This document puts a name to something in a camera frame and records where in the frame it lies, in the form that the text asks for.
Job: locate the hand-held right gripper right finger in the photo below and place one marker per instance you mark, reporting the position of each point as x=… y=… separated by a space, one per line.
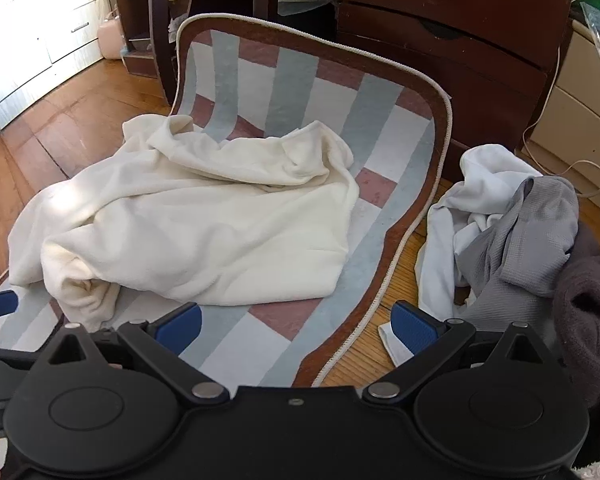
x=415 y=324

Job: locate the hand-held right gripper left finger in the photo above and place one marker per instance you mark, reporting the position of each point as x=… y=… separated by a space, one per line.
x=180 y=322

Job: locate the cream hoodie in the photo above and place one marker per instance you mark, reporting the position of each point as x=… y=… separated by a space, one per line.
x=205 y=220

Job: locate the grey waffle garment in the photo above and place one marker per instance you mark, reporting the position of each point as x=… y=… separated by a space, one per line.
x=525 y=240

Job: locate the white garment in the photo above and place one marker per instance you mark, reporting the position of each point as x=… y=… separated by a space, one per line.
x=475 y=170

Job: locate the dark fleece cloth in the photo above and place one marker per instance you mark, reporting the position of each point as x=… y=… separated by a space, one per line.
x=590 y=310

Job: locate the checked rug with brown border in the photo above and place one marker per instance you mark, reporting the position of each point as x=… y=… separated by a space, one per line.
x=300 y=85

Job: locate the cream cabinet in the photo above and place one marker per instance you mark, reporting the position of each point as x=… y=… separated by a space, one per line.
x=580 y=110

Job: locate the white drawer cabinet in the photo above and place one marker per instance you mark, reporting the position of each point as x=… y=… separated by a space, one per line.
x=45 y=25

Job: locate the pink case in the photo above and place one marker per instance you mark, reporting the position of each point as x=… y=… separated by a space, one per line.
x=111 y=35

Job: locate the dark wooden shelf unit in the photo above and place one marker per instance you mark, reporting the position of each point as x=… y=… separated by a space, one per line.
x=160 y=20

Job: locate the dark wooden dresser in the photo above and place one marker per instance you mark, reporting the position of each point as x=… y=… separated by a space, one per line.
x=455 y=10

